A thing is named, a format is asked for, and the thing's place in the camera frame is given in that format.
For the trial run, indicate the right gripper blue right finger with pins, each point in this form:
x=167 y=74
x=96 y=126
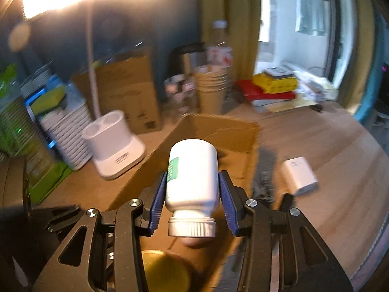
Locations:
x=306 y=261

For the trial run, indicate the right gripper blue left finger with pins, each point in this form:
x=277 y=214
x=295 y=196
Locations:
x=80 y=262

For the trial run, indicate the yellow lid jar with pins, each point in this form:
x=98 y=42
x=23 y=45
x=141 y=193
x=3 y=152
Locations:
x=165 y=272

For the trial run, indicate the white power adapter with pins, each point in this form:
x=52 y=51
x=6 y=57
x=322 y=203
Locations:
x=298 y=175

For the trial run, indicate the white pill bottle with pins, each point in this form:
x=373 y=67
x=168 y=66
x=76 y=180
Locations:
x=192 y=192

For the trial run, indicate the white earbuds case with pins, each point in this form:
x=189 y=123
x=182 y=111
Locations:
x=193 y=242

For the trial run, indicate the white desk lamp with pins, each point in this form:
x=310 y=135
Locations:
x=112 y=26

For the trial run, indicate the green snack bag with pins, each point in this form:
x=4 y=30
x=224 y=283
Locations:
x=20 y=136

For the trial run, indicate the white plastic basket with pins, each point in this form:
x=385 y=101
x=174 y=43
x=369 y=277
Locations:
x=65 y=129

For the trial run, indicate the yellow green sponge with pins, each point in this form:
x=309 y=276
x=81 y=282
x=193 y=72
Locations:
x=48 y=101

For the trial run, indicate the black scissors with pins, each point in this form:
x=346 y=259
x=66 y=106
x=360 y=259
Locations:
x=317 y=108

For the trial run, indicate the red book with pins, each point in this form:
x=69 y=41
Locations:
x=252 y=92

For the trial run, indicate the white box stack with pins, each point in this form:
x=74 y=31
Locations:
x=311 y=87

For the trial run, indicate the lamp packaging cardboard box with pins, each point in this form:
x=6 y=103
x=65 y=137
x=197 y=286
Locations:
x=125 y=81

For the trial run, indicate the yellow tissue pack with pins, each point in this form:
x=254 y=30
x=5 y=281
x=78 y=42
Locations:
x=271 y=85

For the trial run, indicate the patterned glass jar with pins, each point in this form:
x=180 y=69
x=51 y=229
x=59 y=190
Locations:
x=181 y=95

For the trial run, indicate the small device on tissue pack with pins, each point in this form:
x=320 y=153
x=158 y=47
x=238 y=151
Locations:
x=278 y=72

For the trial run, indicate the stack of paper cups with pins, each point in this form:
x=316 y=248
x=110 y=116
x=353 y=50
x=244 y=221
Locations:
x=211 y=87

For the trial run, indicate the stainless steel kettle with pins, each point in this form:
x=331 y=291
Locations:
x=184 y=59

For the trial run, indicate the clear plastic water bottle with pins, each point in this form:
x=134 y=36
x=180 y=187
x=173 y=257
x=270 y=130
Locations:
x=219 y=51

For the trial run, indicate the teal curtain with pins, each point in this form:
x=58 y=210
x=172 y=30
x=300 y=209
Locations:
x=374 y=79

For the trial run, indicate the hanging green towel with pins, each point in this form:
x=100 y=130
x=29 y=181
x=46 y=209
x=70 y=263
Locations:
x=311 y=17

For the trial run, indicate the yellow curtain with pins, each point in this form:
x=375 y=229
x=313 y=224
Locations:
x=243 y=17

